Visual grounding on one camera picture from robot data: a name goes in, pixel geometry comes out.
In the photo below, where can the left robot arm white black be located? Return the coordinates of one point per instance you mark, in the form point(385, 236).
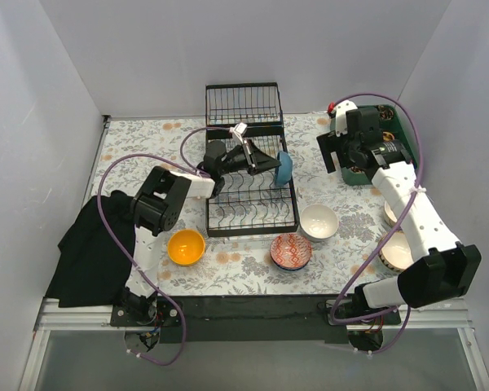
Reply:
point(159, 202)

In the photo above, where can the black cloth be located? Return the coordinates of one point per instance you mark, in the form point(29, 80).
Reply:
point(92, 270)

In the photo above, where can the blue patterned bowl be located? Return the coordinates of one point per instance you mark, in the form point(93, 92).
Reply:
point(290, 269)

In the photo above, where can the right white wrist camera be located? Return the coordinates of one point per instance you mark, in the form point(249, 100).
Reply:
point(337, 114)

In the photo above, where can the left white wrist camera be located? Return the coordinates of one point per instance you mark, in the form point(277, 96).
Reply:
point(238, 135)

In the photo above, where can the black wire dish rack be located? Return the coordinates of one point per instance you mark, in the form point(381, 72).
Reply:
point(249, 204)

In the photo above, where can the white bowl far right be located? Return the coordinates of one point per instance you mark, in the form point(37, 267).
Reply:
point(389, 215)

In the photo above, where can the green compartment organizer tray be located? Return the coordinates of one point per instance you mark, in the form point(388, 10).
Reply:
point(389, 121)

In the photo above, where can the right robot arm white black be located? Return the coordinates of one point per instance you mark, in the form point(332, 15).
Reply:
point(442, 267)

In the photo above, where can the white bowl patterned rim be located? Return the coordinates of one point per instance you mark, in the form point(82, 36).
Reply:
point(396, 253)

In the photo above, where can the aluminium frame rail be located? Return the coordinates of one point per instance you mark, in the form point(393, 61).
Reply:
point(450, 315)

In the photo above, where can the yellow bowl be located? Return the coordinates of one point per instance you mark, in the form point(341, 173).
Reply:
point(186, 247)

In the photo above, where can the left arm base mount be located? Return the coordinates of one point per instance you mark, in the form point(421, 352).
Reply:
point(144, 319)

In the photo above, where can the yellow bands in tray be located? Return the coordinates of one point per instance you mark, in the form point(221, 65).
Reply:
point(388, 137)

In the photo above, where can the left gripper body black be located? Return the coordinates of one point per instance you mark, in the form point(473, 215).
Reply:
point(252, 159)

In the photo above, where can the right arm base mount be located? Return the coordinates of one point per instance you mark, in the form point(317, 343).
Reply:
point(365, 336)

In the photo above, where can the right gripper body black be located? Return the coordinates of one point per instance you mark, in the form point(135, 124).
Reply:
point(328, 151)

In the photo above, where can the plain white bowl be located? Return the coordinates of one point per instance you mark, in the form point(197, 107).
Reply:
point(318, 222)

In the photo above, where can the black front base bar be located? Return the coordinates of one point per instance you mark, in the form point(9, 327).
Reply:
point(259, 318)

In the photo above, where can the red patterned bowl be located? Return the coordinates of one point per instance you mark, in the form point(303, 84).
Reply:
point(291, 250)

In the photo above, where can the blue ceramic bowl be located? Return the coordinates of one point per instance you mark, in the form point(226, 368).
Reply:
point(284, 172)

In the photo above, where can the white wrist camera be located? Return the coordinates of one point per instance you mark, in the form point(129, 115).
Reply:
point(337, 114)
point(238, 135)

